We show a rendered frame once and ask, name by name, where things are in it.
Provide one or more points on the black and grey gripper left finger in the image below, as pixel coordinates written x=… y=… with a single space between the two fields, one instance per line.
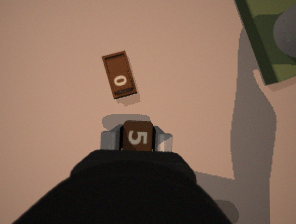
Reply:
x=113 y=139

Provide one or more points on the brown rectangular tray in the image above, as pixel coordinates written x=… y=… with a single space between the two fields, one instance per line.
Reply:
x=117 y=62

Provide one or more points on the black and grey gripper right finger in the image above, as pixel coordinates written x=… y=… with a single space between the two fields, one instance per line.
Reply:
x=161 y=141

